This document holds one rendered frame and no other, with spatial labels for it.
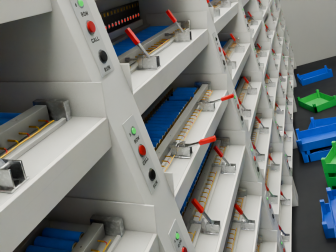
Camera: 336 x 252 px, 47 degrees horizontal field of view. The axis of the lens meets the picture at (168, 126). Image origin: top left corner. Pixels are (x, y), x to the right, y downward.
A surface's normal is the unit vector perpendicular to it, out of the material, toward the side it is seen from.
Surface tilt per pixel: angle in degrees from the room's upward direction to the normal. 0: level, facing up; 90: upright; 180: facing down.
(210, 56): 90
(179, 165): 16
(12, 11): 106
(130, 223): 90
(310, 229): 0
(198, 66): 90
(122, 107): 90
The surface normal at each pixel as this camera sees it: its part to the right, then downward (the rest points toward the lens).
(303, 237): -0.34, -0.89
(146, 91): 0.95, 0.04
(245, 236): -0.08, -0.92
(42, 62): -0.29, 0.40
